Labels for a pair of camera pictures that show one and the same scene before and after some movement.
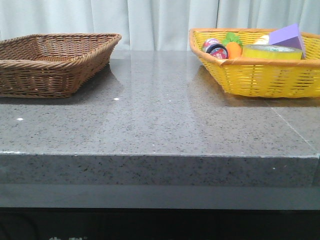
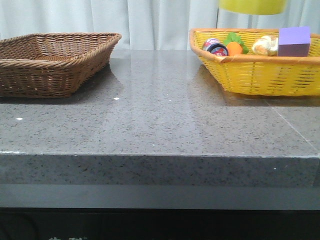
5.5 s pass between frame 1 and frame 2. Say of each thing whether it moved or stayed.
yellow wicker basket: stayed
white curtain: stayed
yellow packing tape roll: moved
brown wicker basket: stayed
